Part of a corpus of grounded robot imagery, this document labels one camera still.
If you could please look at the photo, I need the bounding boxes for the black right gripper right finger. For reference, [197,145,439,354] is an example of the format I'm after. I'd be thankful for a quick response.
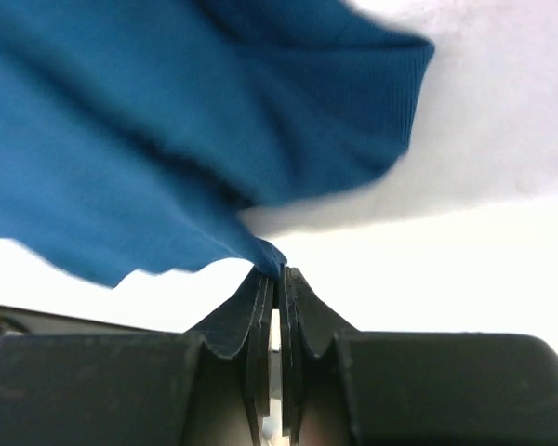
[278,268,558,445]

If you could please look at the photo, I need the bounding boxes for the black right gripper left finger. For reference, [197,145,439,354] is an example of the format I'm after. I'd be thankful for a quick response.
[0,271,274,445]

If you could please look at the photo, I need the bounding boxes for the white folded t shirt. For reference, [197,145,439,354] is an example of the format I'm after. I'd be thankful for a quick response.
[243,1,558,235]

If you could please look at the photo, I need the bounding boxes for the blue t shirt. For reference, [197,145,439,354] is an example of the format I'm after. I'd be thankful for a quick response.
[0,1,434,287]

